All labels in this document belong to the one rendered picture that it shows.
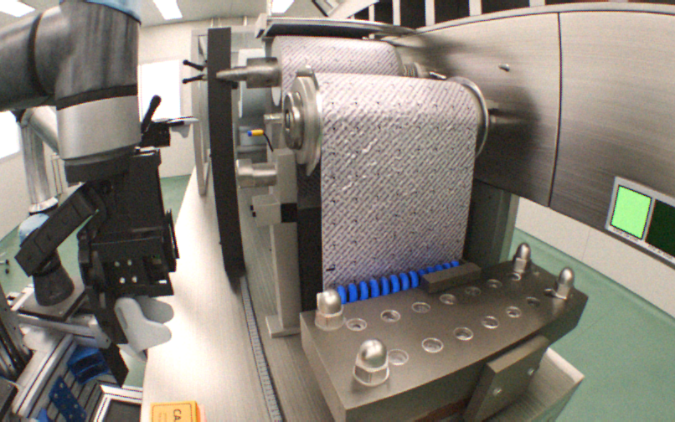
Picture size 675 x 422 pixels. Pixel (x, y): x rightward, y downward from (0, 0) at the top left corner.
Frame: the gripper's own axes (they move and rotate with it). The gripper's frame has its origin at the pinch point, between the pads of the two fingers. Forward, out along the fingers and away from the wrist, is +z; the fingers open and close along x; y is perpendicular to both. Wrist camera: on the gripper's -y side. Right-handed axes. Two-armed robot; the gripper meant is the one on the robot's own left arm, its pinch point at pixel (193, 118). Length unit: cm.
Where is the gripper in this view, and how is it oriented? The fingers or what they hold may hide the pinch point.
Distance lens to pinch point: 108.5
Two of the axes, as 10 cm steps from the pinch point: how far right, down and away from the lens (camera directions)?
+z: 8.3, -1.8, 5.2
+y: -0.7, 9.0, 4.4
